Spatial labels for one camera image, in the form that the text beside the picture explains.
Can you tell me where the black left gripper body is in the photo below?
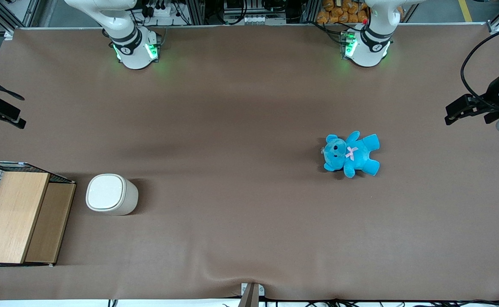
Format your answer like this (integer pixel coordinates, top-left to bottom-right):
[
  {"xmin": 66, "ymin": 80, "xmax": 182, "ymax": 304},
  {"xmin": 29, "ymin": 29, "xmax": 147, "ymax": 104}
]
[{"xmin": 471, "ymin": 68, "xmax": 499, "ymax": 116}]

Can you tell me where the cream lidded trash can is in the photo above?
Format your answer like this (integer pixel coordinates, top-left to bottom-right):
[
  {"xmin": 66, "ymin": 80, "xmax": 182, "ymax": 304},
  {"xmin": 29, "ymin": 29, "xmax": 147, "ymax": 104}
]
[{"xmin": 86, "ymin": 174, "xmax": 139, "ymax": 215}]

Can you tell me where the light wooden shelf box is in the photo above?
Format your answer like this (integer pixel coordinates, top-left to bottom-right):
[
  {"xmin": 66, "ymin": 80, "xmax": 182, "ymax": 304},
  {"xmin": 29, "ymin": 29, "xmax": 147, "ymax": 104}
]
[{"xmin": 0, "ymin": 171, "xmax": 77, "ymax": 268}]

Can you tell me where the blue teddy bear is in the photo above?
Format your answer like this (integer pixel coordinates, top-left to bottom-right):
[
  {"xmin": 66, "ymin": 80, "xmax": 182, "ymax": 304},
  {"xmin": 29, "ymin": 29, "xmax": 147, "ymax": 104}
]
[{"xmin": 321, "ymin": 131, "xmax": 380, "ymax": 179}]

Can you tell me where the orange plush toys pile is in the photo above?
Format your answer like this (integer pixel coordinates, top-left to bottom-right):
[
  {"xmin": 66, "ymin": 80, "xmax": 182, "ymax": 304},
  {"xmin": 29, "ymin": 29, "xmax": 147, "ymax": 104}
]
[{"xmin": 316, "ymin": 0, "xmax": 404, "ymax": 25}]

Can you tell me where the white power strip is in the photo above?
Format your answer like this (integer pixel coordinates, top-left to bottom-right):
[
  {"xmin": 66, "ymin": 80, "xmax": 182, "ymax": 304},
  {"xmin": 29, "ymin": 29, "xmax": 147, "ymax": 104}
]
[{"xmin": 146, "ymin": 3, "xmax": 178, "ymax": 18}]

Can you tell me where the brown table cover mat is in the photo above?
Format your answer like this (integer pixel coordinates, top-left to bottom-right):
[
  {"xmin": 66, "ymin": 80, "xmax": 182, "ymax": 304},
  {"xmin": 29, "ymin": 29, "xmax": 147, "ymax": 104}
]
[{"xmin": 0, "ymin": 23, "xmax": 499, "ymax": 301}]

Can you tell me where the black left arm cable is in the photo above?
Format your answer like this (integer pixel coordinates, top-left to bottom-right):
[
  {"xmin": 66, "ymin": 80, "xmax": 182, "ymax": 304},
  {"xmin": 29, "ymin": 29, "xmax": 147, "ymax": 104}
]
[{"xmin": 460, "ymin": 25, "xmax": 499, "ymax": 112}]

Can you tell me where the grey metal table bracket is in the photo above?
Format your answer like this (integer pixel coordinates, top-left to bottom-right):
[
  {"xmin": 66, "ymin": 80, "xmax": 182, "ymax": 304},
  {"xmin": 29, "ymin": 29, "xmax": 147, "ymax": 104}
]
[{"xmin": 238, "ymin": 282, "xmax": 265, "ymax": 307}]

